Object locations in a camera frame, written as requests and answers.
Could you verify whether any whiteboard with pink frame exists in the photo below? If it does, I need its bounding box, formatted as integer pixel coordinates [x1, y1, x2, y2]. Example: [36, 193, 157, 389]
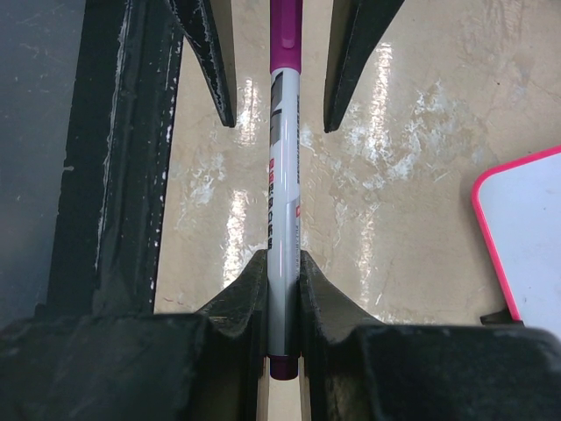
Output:
[472, 146, 560, 335]

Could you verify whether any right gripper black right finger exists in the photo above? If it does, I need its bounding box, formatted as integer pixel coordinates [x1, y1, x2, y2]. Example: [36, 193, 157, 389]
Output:
[300, 253, 560, 420]

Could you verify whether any purple capped whiteboard marker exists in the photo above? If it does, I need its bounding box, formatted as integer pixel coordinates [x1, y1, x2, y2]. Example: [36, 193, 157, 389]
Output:
[266, 1, 302, 381]

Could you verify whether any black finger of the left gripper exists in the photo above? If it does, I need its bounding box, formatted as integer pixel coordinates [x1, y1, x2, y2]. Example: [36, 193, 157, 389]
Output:
[167, 0, 237, 127]
[323, 0, 403, 133]

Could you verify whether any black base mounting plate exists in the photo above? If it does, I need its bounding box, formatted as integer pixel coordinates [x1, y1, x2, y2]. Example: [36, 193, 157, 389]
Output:
[36, 1, 183, 317]

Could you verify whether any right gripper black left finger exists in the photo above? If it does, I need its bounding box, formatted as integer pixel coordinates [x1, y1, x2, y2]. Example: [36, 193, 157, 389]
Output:
[1, 250, 268, 420]

